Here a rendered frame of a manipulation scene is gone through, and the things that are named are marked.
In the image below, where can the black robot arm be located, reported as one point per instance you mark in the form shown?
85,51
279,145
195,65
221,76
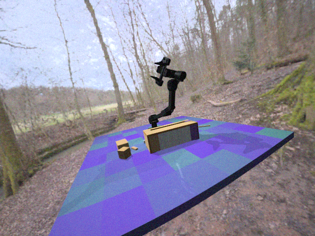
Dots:
178,76

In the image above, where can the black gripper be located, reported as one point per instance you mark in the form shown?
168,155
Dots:
165,72

